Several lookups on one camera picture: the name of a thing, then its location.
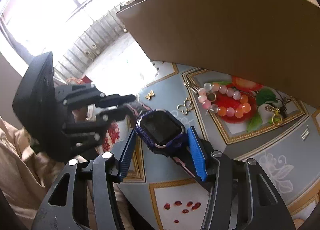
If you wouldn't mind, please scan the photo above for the purple smart watch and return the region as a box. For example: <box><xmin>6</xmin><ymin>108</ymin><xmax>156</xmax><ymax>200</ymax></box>
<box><xmin>124</xmin><ymin>101</ymin><xmax>212</xmax><ymax>191</ymax></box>

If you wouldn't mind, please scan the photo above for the pink bead bracelet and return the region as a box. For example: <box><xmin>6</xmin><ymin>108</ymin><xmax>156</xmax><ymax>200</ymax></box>
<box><xmin>197</xmin><ymin>82</ymin><xmax>252</xmax><ymax>119</ymax></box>

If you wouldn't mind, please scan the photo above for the gold bow charm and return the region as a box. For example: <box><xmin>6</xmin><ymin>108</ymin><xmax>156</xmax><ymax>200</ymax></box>
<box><xmin>145</xmin><ymin>90</ymin><xmax>155</xmax><ymax>100</ymax></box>

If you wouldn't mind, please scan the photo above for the pomegranate print bed sheet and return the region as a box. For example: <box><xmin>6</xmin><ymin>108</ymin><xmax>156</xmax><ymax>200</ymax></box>
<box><xmin>90</xmin><ymin>57</ymin><xmax>319</xmax><ymax>229</ymax></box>

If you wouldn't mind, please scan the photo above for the silver spring clasp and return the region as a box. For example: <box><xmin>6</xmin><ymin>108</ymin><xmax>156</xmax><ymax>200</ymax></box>
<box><xmin>184</xmin><ymin>81</ymin><xmax>200</xmax><ymax>94</ymax></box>

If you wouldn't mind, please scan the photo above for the silver rhinestone hair clip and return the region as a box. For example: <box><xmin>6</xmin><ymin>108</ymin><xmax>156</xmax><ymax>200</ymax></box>
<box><xmin>301</xmin><ymin>125</ymin><xmax>310</xmax><ymax>141</ymax></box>

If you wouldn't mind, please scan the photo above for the brown cardboard box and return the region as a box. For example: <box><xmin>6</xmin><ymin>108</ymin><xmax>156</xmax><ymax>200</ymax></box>
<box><xmin>117</xmin><ymin>0</ymin><xmax>319</xmax><ymax>107</ymax></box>

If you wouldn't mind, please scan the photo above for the gold ring keychain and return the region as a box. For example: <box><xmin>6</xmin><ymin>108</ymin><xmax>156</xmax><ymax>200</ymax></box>
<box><xmin>265</xmin><ymin>105</ymin><xmax>283</xmax><ymax>127</ymax></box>

